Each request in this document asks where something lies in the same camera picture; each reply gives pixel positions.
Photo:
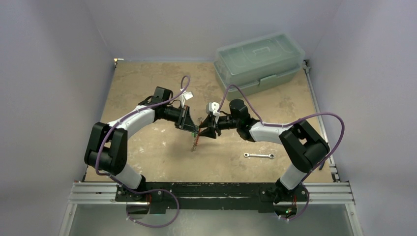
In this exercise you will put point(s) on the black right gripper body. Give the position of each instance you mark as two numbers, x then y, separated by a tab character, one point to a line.
216	122

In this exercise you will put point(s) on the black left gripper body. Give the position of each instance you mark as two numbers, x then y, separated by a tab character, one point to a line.
184	114

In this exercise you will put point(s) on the steel key organizer red handle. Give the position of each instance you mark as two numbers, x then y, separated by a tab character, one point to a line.
195	143

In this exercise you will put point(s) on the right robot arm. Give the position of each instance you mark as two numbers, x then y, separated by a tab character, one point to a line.
303	145

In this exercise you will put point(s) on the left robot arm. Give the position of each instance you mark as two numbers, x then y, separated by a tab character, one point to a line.
107	149

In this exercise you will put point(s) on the silver combination wrench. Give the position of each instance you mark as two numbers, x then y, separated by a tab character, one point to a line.
268	156

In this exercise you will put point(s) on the clear plastic storage bin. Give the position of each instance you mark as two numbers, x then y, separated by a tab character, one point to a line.
257	64

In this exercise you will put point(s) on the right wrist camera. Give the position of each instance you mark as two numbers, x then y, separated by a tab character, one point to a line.
212	108

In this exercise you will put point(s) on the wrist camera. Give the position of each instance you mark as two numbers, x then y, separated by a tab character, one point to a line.
212	108
185	95

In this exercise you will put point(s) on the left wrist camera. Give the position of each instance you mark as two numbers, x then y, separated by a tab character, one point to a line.
185	95

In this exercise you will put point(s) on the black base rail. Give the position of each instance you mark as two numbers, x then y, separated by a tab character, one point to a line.
162	196

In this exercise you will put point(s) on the blue handled pliers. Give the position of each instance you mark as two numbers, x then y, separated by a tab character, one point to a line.
322	165

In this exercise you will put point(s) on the aluminium frame rail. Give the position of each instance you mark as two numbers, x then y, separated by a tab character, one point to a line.
93	211

